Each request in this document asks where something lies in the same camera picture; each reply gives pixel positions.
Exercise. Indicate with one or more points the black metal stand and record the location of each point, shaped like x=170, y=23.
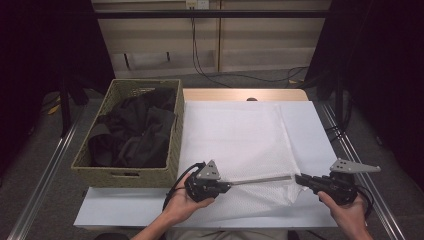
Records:
x=339, y=100
x=65, y=113

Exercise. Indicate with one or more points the person's left hand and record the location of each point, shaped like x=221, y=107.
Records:
x=181, y=206

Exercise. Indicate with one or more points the small yellow object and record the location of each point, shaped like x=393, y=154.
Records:
x=53, y=109

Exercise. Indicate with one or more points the dark table grommet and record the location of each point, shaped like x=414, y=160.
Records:
x=251, y=99

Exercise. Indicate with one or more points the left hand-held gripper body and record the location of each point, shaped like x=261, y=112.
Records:
x=203, y=190

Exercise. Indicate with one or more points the white power outlet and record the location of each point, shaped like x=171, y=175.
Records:
x=196, y=4

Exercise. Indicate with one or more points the black garment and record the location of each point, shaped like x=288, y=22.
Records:
x=133, y=133

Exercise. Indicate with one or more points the white mesh laundry bag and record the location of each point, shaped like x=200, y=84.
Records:
x=240, y=143

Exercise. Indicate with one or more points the metal floor rail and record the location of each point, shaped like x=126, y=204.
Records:
x=40, y=190
x=346, y=146

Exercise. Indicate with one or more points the person's right hand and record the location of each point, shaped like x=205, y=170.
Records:
x=350, y=215

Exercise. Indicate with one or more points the white table mat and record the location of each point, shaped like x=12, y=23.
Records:
x=116, y=206

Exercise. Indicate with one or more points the person's beige pants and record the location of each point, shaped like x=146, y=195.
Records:
x=226, y=236

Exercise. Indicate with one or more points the green woven basket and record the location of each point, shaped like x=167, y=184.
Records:
x=100, y=176

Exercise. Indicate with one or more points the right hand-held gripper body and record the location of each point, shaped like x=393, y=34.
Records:
x=340, y=190

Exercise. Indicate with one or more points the black curtain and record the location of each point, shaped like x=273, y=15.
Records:
x=33, y=50
x=383, y=66

